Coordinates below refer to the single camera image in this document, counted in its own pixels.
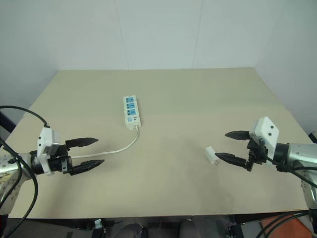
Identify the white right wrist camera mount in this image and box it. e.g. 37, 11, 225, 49
248, 116, 280, 156

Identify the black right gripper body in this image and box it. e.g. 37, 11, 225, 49
245, 137, 269, 172

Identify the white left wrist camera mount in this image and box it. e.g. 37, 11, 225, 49
37, 127, 61, 177

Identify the white power strip cord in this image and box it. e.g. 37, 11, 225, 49
70, 124, 140, 160

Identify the black floor cable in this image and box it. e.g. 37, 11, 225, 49
257, 210, 317, 238
263, 213, 317, 238

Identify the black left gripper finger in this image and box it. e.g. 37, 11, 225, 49
65, 136, 100, 152
69, 159, 106, 176

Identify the white blue power strip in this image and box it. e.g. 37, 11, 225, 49
122, 94, 143, 130

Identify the black table frame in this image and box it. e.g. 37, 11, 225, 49
7, 215, 311, 238

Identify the white plug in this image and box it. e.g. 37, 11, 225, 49
205, 146, 220, 166

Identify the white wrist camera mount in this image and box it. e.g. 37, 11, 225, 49
248, 116, 280, 156
37, 127, 61, 177

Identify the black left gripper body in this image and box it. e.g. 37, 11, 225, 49
48, 144, 73, 176

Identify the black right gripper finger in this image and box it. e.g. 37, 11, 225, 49
214, 152, 249, 171
224, 130, 251, 142

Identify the dark purple frame bar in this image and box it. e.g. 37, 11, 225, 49
0, 111, 15, 136

